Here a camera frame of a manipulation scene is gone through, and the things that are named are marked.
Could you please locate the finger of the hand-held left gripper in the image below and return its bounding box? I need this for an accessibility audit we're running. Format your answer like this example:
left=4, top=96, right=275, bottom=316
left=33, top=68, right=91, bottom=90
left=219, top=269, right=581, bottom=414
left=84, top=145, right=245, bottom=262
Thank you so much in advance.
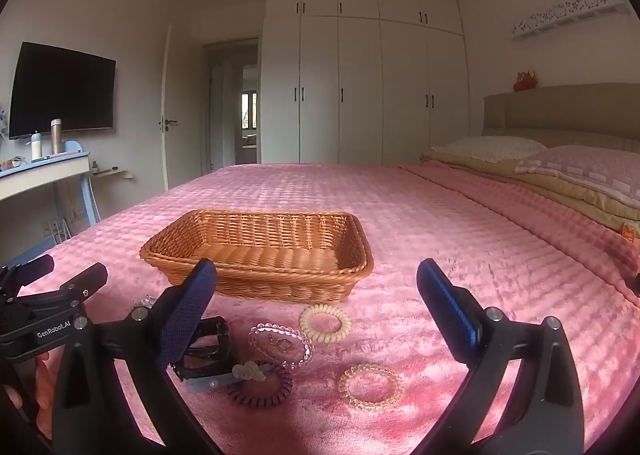
left=22, top=262, right=109, bottom=308
left=0, top=254, right=55, bottom=297

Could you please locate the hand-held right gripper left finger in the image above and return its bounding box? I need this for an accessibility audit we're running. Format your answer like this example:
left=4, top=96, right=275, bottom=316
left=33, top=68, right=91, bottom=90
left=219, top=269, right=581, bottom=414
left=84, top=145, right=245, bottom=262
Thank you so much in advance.
left=52, top=258, right=218, bottom=455

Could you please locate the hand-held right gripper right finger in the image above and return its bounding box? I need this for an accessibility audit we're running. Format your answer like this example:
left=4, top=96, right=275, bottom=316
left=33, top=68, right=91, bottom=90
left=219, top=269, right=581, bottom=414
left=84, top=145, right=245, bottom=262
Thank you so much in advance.
left=416, top=258, right=586, bottom=455

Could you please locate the black wrist watch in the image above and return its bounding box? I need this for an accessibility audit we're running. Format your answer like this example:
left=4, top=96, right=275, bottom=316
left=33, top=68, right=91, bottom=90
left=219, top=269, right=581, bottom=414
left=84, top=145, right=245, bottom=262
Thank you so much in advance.
left=170, top=316, right=232, bottom=381

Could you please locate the clear bead bracelet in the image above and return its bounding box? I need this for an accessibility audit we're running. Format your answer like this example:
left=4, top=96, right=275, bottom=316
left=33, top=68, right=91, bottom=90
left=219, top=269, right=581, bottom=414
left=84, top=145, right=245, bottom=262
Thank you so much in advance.
left=248, top=323, right=315, bottom=369

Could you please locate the brown wicker basket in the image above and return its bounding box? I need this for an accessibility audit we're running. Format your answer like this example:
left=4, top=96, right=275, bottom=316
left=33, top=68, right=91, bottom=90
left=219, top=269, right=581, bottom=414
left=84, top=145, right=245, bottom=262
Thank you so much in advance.
left=139, top=209, right=375, bottom=305

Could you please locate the purple spiral hair tie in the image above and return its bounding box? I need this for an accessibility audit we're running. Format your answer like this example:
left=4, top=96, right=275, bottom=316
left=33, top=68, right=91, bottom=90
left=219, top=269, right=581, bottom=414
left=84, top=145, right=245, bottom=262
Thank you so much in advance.
left=226, top=364, right=294, bottom=408

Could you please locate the white beaded bracelet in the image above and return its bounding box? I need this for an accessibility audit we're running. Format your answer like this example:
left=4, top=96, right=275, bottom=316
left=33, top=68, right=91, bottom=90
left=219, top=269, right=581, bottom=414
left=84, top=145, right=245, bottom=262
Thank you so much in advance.
left=299, top=303, right=352, bottom=342

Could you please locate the person's left hand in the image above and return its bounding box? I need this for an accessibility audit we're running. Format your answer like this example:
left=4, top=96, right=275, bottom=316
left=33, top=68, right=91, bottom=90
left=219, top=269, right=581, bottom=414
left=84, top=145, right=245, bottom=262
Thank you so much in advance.
left=0, top=350, right=58, bottom=413

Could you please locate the pink plush blanket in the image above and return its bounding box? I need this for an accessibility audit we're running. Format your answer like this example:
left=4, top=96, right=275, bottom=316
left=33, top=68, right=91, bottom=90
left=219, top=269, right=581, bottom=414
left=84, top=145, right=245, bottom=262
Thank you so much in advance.
left=0, top=160, right=640, bottom=455

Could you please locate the blue and white desk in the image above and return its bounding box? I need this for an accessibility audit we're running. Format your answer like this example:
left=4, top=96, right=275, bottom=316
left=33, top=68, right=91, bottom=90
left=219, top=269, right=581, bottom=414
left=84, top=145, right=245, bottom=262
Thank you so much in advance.
left=0, top=140, right=101, bottom=236

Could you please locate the tan folded quilt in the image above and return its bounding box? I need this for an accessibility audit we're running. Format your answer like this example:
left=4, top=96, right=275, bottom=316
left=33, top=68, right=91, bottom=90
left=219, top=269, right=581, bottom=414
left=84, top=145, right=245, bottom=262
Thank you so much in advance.
left=420, top=147, right=640, bottom=243

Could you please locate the white dotted pillow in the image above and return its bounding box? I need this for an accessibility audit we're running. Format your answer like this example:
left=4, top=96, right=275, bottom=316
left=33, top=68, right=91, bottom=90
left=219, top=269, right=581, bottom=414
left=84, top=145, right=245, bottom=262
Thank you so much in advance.
left=445, top=136, right=548, bottom=162

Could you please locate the pink patterned pillow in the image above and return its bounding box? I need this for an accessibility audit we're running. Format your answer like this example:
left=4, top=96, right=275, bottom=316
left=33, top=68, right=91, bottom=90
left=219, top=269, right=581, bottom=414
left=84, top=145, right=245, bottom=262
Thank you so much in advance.
left=515, top=145, right=640, bottom=208

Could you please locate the white room door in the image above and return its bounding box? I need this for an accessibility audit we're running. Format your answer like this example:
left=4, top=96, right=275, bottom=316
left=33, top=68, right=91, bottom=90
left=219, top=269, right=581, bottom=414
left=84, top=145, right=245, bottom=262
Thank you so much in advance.
left=161, top=25, right=180, bottom=193

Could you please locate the window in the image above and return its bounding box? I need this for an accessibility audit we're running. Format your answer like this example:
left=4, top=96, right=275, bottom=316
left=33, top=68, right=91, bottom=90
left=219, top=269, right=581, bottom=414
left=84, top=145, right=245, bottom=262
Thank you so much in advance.
left=242, top=91, right=259, bottom=130

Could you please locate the beige padded headboard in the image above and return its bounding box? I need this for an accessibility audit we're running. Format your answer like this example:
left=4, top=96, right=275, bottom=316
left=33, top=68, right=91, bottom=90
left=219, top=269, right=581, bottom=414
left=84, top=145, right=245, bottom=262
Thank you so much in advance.
left=482, top=83, right=640, bottom=153

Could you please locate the white wardrobe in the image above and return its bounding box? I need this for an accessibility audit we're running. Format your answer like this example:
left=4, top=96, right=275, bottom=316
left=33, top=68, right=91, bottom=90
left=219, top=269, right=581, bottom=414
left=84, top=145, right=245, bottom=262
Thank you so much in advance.
left=261, top=0, right=470, bottom=166

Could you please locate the small wooden wall shelf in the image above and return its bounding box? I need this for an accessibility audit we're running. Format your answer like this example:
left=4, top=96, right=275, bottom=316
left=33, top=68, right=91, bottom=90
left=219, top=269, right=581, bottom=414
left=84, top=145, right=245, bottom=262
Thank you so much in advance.
left=92, top=166, right=135, bottom=182

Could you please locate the black wall television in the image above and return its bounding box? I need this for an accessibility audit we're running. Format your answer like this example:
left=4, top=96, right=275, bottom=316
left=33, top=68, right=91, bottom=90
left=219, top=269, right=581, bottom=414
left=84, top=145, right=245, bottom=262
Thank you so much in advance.
left=8, top=41, right=117, bottom=140

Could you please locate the white carved wall shelf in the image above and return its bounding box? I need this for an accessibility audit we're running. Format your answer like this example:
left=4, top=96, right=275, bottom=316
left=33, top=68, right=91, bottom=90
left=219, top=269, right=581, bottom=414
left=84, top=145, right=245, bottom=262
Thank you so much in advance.
left=511, top=0, right=628, bottom=40

